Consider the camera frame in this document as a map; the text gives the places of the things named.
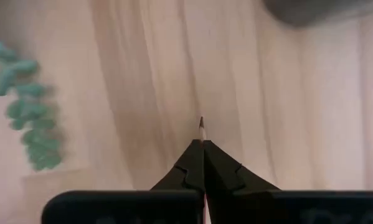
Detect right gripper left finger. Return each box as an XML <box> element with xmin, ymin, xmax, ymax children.
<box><xmin>41</xmin><ymin>139</ymin><xmax>205</xmax><ymax>224</ymax></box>

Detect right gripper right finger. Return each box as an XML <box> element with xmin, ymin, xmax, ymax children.
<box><xmin>203</xmin><ymin>139</ymin><xmax>373</xmax><ymax>224</ymax></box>

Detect grey translucent plastic bin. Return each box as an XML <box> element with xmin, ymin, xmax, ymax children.
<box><xmin>262</xmin><ymin>0</ymin><xmax>373</xmax><ymax>28</ymax></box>

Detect potted succulent plant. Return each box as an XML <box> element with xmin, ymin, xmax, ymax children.
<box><xmin>0</xmin><ymin>39</ymin><xmax>64</xmax><ymax>172</ymax></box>

